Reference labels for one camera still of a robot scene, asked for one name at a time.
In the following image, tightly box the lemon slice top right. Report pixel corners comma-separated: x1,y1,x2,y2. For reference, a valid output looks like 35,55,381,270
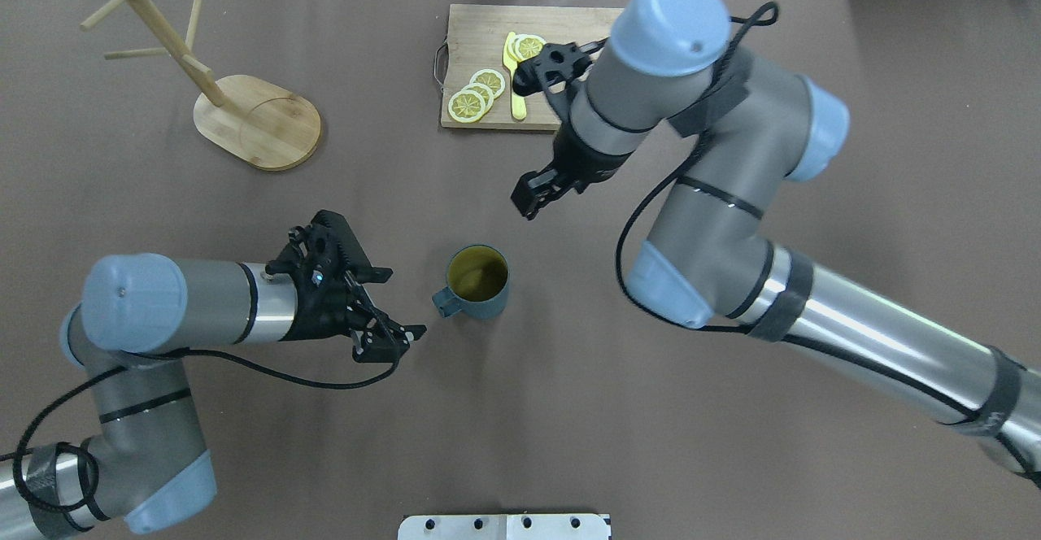
511,33,547,63

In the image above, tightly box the dark teal HOME mug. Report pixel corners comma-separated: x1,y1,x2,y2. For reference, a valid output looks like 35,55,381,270
432,245,510,319

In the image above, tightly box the lemon slice behind knife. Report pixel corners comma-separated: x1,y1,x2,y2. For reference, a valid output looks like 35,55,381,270
505,32,521,63

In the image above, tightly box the lemon slice stack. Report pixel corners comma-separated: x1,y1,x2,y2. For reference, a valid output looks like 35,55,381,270
461,83,496,113
469,68,507,99

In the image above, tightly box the lemon slice lower stack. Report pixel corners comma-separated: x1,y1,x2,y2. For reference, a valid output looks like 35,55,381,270
461,83,496,113

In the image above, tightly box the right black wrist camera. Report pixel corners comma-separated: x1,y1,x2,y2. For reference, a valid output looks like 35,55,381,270
511,38,607,98

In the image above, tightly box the yellow plastic knife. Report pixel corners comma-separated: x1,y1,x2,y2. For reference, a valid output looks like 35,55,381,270
503,32,528,121

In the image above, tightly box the wooden mug tree rack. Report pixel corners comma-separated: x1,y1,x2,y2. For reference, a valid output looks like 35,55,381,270
81,0,323,171

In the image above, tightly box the lemon slice middle stack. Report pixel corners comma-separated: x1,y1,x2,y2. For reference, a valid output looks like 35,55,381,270
469,68,507,99

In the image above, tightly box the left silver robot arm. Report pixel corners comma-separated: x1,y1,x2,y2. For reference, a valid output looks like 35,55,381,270
2,254,426,539

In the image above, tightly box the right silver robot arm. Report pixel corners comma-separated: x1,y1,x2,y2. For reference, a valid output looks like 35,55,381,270
511,0,1039,485

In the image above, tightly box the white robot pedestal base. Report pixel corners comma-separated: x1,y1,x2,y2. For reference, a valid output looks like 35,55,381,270
397,513,613,539

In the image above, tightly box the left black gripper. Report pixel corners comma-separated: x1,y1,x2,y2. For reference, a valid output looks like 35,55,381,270
283,257,427,364

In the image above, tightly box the bamboo cutting board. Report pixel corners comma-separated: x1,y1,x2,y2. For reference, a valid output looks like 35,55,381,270
440,3,621,132

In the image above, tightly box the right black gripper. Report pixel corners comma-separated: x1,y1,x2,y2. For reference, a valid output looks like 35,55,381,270
511,113,635,220

